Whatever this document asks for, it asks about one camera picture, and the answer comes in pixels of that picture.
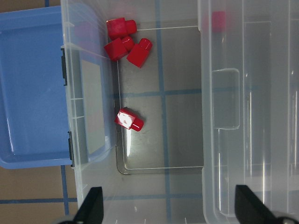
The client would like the black box latch upper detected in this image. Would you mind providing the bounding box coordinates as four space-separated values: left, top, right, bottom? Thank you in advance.
61 48 67 86

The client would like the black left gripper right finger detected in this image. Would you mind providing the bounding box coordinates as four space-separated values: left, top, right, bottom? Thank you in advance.
235 185 280 224

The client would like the black box latch lower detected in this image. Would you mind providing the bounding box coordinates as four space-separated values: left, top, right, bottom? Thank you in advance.
68 131 74 168

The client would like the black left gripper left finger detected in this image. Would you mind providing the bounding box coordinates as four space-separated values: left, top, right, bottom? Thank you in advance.
73 187 103 224

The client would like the black box latch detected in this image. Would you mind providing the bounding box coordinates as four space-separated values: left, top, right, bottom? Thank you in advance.
68 131 74 168
61 48 67 86

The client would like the blue plastic tray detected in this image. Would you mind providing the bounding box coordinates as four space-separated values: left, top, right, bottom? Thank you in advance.
0 6 71 169

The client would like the red block middle cluster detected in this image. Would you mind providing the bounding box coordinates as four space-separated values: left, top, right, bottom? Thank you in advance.
104 36 135 61

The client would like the clear plastic storage box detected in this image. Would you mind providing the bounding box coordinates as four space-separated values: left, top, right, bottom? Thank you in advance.
61 0 205 224

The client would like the clear plastic box lid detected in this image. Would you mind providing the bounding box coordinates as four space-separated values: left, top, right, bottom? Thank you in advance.
198 0 299 224

